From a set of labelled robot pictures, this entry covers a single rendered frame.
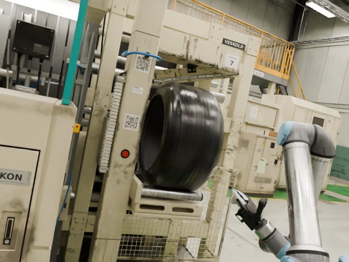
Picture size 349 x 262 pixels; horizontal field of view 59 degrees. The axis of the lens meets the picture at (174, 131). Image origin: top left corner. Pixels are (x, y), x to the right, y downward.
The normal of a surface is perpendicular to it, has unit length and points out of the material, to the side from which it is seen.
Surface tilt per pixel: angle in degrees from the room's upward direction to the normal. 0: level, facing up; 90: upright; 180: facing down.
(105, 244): 90
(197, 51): 90
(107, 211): 90
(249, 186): 90
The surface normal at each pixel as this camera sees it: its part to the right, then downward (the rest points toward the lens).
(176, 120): -0.34, -0.29
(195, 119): 0.39, -0.30
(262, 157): 0.50, 0.15
